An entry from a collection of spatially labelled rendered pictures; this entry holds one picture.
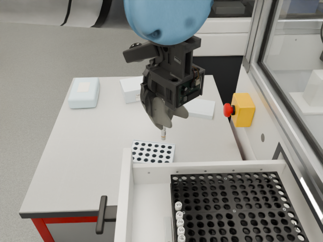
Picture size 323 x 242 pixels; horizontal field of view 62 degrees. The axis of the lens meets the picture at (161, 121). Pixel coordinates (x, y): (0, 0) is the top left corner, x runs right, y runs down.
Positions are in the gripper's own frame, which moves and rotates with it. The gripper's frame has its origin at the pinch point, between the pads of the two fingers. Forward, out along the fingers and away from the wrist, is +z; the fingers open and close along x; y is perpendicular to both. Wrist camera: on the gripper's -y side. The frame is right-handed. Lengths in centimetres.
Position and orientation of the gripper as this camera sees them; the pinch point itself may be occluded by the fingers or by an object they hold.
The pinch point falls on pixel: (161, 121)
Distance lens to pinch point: 56.4
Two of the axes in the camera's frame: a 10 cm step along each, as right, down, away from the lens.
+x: 7.5, -4.3, 5.0
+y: 6.6, 4.8, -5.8
